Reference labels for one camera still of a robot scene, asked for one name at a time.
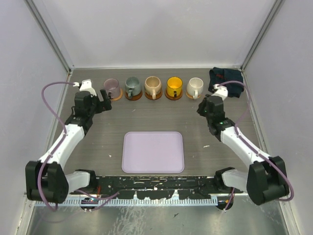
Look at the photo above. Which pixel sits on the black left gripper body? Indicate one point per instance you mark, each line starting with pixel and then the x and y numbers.
pixel 96 105

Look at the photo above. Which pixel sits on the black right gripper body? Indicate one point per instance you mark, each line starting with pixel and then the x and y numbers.
pixel 202 110

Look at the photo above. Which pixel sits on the woven rattan coaster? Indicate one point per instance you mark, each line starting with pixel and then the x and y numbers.
pixel 190 97
pixel 117 98

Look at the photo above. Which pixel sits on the pink ceramic mug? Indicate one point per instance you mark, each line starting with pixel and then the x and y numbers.
pixel 112 87

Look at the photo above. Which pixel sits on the white speckled ceramic mug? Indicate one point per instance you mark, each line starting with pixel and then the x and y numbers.
pixel 195 87

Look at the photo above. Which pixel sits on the brown wooden coaster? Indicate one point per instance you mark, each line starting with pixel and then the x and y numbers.
pixel 175 97
pixel 148 96
pixel 134 98

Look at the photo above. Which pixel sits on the grey ceramic mug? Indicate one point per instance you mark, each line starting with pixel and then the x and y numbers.
pixel 132 87

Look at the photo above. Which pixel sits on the yellow glass cup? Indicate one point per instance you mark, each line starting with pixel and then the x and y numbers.
pixel 174 87

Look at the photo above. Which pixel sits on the beige ceramic mug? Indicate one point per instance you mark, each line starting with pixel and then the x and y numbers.
pixel 152 86

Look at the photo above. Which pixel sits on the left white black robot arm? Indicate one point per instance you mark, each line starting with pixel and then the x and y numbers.
pixel 45 178

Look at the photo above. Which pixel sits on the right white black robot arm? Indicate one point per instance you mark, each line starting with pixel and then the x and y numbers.
pixel 266 179

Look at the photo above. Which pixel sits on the dark blue folded cloth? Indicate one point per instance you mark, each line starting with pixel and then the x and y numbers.
pixel 218 76

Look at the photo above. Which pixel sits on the lavender plastic tray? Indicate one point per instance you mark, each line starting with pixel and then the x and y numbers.
pixel 153 153

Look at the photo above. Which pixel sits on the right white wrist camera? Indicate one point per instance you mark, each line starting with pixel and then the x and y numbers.
pixel 220 91

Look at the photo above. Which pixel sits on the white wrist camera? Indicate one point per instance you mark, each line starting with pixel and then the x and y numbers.
pixel 85 85
pixel 220 91

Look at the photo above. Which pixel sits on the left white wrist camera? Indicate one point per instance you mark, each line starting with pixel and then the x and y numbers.
pixel 85 85

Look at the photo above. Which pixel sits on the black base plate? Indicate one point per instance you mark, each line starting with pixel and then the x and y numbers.
pixel 157 187

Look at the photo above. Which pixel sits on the white slotted cable duct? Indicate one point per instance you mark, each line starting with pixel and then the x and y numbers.
pixel 174 201

